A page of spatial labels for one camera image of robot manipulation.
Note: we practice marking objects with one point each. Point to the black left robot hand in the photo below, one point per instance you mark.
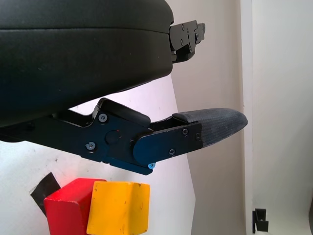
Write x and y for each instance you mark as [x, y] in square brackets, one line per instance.
[73, 49]

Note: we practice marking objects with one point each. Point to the red wooden block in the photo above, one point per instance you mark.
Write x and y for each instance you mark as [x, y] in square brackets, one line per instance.
[66, 208]

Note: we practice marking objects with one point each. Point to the yellow wooden block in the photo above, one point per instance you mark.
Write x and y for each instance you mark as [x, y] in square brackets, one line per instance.
[117, 208]

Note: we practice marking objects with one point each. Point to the black tape strip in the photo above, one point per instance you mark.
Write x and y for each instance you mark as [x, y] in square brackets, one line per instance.
[42, 188]

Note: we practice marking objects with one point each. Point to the black wall bracket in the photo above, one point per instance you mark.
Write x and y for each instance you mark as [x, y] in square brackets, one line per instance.
[260, 220]

